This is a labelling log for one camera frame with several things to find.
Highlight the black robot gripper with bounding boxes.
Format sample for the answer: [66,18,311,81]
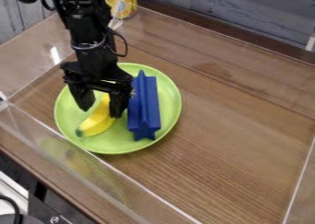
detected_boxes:
[60,46,133,118]

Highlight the black cable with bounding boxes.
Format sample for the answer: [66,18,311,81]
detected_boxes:
[0,194,22,224]

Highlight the blue star-shaped block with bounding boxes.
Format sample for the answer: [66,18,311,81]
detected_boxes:
[128,70,161,141]

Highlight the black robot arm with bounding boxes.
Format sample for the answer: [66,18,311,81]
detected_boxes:
[18,0,133,118]

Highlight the green round plate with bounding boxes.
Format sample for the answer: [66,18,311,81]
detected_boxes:
[54,63,181,155]

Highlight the clear acrylic tray wall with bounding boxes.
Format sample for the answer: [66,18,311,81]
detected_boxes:
[0,7,315,224]

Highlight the yellow toy banana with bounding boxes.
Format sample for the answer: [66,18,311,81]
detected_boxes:
[74,94,116,137]

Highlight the black device with knob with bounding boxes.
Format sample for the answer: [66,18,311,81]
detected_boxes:
[28,192,93,224]

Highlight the yellow labelled tin can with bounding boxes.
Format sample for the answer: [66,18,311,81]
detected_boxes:
[105,0,137,19]

